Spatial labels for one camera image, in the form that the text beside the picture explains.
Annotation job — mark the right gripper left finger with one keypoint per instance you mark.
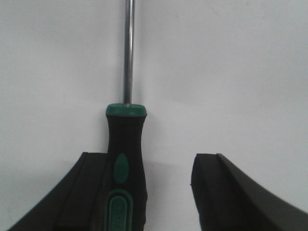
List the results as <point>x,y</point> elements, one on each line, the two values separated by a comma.
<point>76,203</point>

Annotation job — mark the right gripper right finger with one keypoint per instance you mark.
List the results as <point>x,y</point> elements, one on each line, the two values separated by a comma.
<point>229,200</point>

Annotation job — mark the green black screwdriver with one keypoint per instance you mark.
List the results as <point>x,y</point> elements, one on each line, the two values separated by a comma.
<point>125,208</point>

